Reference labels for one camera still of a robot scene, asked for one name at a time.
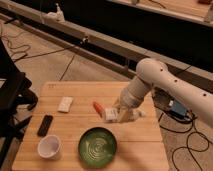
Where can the black remote control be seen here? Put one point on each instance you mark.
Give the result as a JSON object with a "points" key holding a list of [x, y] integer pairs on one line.
{"points": [[45, 125]]}

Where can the white rectangular sponge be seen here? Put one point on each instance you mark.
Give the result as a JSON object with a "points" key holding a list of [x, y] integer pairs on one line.
{"points": [[64, 105]]}

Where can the black office chair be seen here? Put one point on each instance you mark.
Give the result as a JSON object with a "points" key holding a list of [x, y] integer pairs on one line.
{"points": [[14, 91]]}

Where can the white object on rail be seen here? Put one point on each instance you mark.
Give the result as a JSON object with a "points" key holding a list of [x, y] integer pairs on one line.
{"points": [[57, 16]]}

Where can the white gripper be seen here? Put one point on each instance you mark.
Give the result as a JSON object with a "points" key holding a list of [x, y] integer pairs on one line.
{"points": [[125, 102]]}

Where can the green ceramic bowl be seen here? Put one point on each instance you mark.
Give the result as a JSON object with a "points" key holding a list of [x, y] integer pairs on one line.
{"points": [[97, 147]]}

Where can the white cup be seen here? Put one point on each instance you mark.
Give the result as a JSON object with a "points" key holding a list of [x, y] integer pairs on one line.
{"points": [[49, 147]]}

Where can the clear plastic bottle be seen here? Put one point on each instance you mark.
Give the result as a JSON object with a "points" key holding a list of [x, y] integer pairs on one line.
{"points": [[110, 115]]}

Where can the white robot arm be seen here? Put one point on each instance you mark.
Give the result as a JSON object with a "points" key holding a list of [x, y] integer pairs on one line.
{"points": [[151, 73]]}

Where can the orange red cylinder toy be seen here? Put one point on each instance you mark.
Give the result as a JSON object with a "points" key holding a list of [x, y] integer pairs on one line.
{"points": [[98, 108]]}

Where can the blue box on floor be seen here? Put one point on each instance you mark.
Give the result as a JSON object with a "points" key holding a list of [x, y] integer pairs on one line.
{"points": [[177, 110]]}

